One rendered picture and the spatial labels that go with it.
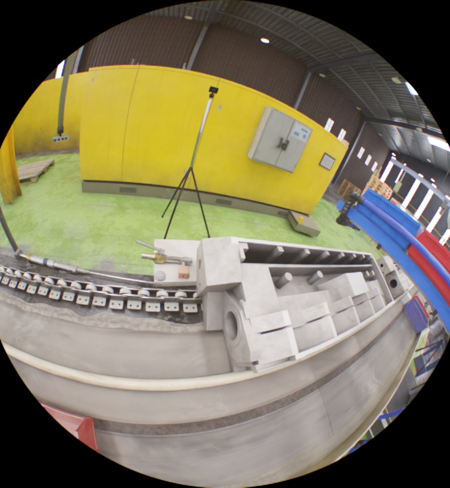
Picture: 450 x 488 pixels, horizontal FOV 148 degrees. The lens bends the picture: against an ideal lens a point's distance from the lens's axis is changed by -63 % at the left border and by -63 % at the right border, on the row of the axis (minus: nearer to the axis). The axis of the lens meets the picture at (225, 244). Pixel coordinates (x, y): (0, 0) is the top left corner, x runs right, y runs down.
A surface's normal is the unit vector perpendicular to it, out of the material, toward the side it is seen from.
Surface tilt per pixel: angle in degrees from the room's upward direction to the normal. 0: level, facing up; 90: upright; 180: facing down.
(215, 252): 38
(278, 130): 90
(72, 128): 90
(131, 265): 0
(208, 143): 90
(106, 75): 90
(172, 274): 0
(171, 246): 0
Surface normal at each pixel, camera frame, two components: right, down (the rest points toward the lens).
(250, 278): 0.32, -0.60
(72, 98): 0.21, 0.68
